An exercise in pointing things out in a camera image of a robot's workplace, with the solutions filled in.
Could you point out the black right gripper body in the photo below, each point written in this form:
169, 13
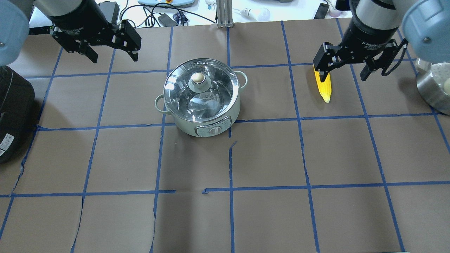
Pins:
365, 38

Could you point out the small black adapter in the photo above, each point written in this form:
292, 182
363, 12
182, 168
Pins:
166, 21

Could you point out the steel steamer pot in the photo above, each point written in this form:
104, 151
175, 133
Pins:
433, 84

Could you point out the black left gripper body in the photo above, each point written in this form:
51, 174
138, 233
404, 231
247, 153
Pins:
75, 22

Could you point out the blue teach pendant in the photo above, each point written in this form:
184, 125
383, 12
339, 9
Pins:
176, 3

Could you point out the black power adapter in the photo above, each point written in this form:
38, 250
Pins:
110, 10

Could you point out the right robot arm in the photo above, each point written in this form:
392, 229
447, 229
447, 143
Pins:
424, 23

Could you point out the glass pot lid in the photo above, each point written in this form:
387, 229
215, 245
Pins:
201, 90

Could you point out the pale green electric pot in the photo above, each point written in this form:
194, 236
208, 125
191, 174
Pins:
209, 128

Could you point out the black phone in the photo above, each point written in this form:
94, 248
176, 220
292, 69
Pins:
321, 11

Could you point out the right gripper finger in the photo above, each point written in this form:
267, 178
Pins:
323, 61
387, 57

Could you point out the yellow corn cob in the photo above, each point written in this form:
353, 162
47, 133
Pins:
325, 87

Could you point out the aluminium frame post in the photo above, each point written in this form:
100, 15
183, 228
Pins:
224, 13

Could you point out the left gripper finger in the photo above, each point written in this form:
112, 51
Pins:
82, 48
128, 40

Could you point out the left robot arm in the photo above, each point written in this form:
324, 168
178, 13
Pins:
15, 17

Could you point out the black rice cooker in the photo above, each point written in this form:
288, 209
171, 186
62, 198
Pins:
17, 96

